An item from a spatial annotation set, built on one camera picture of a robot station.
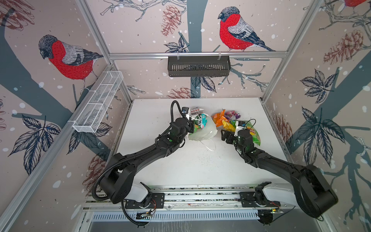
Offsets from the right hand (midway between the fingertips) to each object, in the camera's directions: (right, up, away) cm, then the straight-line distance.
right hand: (227, 129), depth 89 cm
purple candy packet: (+7, +8, +12) cm, 16 cm away
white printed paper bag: (-14, -4, +1) cm, 14 cm away
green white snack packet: (-17, +5, +8) cm, 19 cm away
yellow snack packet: (+2, +1, +4) cm, 5 cm away
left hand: (-22, +9, -7) cm, 25 cm away
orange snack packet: (-3, +7, +13) cm, 15 cm away
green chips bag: (+18, -1, +4) cm, 18 cm away
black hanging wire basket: (-19, +45, +15) cm, 51 cm away
